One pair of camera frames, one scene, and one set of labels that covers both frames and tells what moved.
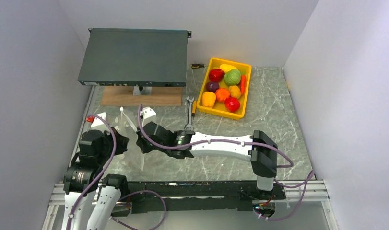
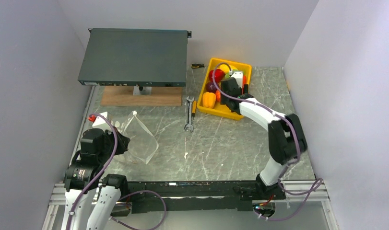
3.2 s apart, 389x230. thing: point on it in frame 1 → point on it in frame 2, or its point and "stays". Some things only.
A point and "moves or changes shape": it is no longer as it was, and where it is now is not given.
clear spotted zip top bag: [134, 152] moves or changes shape
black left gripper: [122, 143] stays
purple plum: [212, 86] stays
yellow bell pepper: [208, 99] stays
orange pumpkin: [221, 94] stays
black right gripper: [141, 142] → [223, 98]
